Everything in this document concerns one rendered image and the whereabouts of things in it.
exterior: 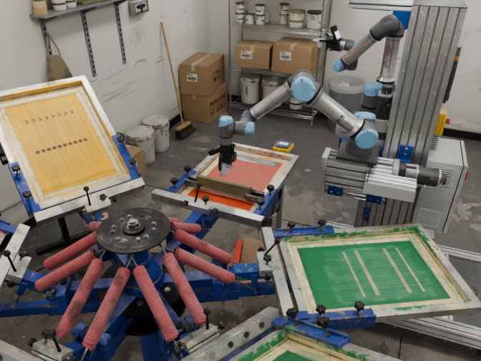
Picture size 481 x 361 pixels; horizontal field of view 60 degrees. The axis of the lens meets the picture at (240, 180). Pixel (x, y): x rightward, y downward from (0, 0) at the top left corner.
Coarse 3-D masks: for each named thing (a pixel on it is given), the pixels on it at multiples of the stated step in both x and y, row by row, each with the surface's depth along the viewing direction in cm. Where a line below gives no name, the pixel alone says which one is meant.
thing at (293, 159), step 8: (240, 144) 306; (248, 152) 302; (256, 152) 299; (264, 152) 297; (272, 152) 295; (280, 152) 295; (208, 160) 285; (296, 160) 287; (200, 168) 276; (288, 168) 276; (280, 176) 267; (184, 184) 260; (280, 184) 259; (176, 192) 252
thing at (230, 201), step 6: (276, 162) 290; (276, 168) 283; (270, 174) 276; (264, 180) 270; (270, 180) 270; (252, 186) 264; (258, 186) 264; (264, 186) 264; (222, 198) 252; (228, 198) 252; (234, 198) 252; (228, 204) 247; (234, 204) 247; (240, 204) 247; (246, 204) 247; (252, 204) 247
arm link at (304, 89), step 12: (300, 72) 213; (300, 84) 204; (312, 84) 204; (300, 96) 207; (312, 96) 206; (324, 96) 210; (324, 108) 211; (336, 108) 211; (336, 120) 214; (348, 120) 213; (360, 120) 214; (348, 132) 217; (360, 132) 213; (372, 132) 211; (360, 144) 216; (372, 144) 215
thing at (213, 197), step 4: (248, 156) 297; (240, 160) 292; (216, 168) 283; (212, 172) 279; (216, 172) 279; (212, 176) 274; (196, 188) 262; (192, 192) 258; (200, 192) 258; (204, 192) 258; (208, 192) 258; (212, 192) 258; (192, 196) 254; (200, 196) 254; (212, 196) 254; (216, 196) 254; (220, 196) 254; (208, 200) 251; (212, 200) 251; (216, 200) 251
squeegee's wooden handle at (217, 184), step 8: (200, 176) 254; (208, 176) 254; (208, 184) 254; (216, 184) 251; (224, 184) 249; (232, 184) 247; (240, 184) 246; (232, 192) 249; (240, 192) 246; (248, 192) 244
